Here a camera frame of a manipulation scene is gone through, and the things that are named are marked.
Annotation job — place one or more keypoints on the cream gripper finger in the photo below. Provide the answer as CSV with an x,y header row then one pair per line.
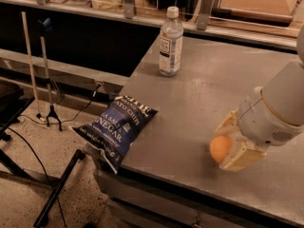
x,y
229,125
242,153

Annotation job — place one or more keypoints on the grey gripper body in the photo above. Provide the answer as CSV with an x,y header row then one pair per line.
x,y
262,122

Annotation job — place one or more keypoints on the orange fruit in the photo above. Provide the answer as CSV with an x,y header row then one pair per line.
x,y
219,148

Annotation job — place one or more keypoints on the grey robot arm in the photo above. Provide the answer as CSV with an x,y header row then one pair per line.
x,y
285,92

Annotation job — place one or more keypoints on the clear plastic water bottle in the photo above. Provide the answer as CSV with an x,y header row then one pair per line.
x,y
171,36

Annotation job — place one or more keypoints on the blue kettle chips bag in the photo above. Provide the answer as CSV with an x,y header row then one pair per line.
x,y
116,129

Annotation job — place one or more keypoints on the grey tripod stand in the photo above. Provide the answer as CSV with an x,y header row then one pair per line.
x,y
45,26

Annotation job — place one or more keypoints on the white pole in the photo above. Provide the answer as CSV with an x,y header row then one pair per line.
x,y
31,68

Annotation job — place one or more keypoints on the metal rail with brackets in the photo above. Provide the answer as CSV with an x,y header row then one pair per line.
x,y
267,21

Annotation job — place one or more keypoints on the black metal frame leg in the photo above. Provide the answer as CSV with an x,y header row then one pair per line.
x,y
42,220

